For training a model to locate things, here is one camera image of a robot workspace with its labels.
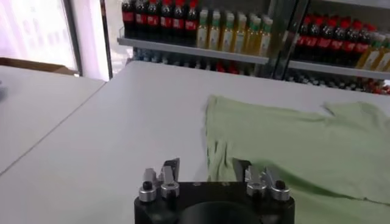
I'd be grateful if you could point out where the brown cardboard box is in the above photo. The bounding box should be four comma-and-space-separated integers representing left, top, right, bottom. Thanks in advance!
0, 57, 79, 76

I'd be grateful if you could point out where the light green t-shirt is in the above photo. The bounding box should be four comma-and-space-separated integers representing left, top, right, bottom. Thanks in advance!
202, 94, 390, 224

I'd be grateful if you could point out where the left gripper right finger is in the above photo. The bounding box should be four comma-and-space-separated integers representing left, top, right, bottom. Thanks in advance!
233, 158, 291, 202

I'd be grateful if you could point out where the white metal drink shelf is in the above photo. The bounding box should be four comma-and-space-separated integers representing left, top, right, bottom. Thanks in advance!
117, 0, 308, 80
286, 0, 390, 96

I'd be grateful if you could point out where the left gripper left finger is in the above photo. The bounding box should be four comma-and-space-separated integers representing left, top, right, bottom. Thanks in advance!
138, 157, 181, 203

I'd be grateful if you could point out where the red cap cola bottle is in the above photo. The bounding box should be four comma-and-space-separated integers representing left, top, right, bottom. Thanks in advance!
316, 17, 338, 63
147, 0, 161, 42
342, 19, 363, 67
355, 23, 377, 68
121, 0, 135, 39
160, 0, 174, 43
306, 15, 324, 61
135, 0, 149, 40
330, 18, 351, 65
294, 14, 313, 60
172, 0, 187, 45
185, 0, 200, 46

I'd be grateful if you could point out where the black slanted frame post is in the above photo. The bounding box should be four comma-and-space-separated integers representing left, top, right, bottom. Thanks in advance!
99, 0, 114, 80

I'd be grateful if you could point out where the yellow drink bottle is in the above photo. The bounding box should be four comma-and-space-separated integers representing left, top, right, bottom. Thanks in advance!
196, 8, 210, 49
356, 32, 386, 69
374, 33, 390, 72
232, 13, 247, 54
219, 12, 235, 52
257, 16, 274, 57
245, 15, 261, 55
208, 10, 222, 51

